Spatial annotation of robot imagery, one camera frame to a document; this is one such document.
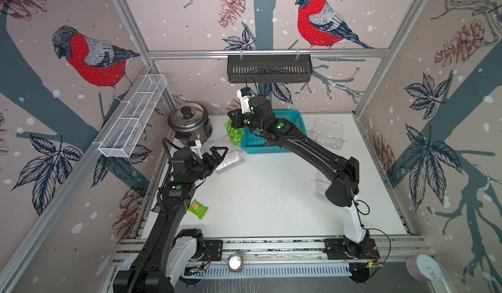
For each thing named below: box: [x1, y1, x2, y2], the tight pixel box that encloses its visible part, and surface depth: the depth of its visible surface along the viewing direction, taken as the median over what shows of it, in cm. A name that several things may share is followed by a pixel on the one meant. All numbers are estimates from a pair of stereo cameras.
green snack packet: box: [187, 198, 209, 220], surface depth 85 cm
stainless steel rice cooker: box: [167, 102, 213, 144], surface depth 97 cm
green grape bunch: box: [224, 118, 245, 147], surface depth 82 cm
